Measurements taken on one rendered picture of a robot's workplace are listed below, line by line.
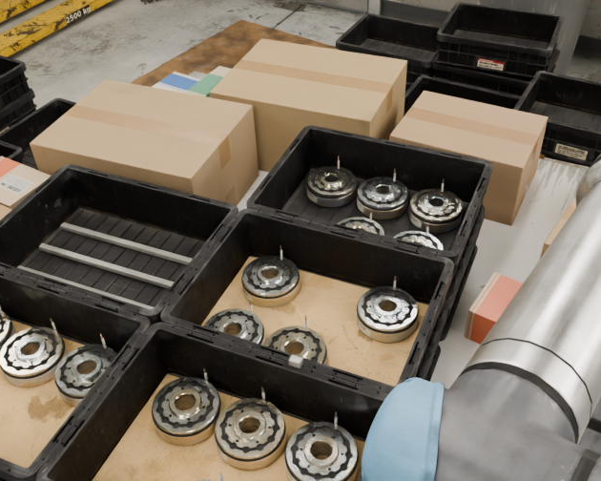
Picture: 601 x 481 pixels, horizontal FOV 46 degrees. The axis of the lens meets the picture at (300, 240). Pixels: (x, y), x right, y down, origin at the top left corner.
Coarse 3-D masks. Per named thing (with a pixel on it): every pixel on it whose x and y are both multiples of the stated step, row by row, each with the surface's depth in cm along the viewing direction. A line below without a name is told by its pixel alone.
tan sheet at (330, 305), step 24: (240, 288) 129; (312, 288) 129; (336, 288) 128; (360, 288) 128; (216, 312) 125; (264, 312) 125; (288, 312) 124; (312, 312) 124; (336, 312) 124; (336, 336) 120; (360, 336) 120; (336, 360) 116; (360, 360) 116; (384, 360) 116
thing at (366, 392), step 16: (144, 336) 108; (176, 336) 109; (192, 336) 108; (240, 352) 105; (256, 352) 105; (128, 368) 104; (288, 368) 103; (304, 368) 102; (112, 384) 102; (336, 384) 100; (352, 384) 100; (96, 400) 100; (80, 416) 98; (80, 432) 96; (64, 448) 94; (48, 464) 92; (48, 480) 91
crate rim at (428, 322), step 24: (240, 216) 129; (264, 216) 129; (216, 240) 124; (360, 240) 123; (168, 312) 112; (432, 312) 110; (216, 336) 108; (288, 360) 104; (408, 360) 103; (360, 384) 100; (384, 384) 100
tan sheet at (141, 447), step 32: (160, 384) 114; (288, 416) 108; (128, 448) 105; (160, 448) 105; (192, 448) 105; (96, 480) 101; (128, 480) 101; (160, 480) 101; (192, 480) 101; (224, 480) 101; (256, 480) 101; (288, 480) 100
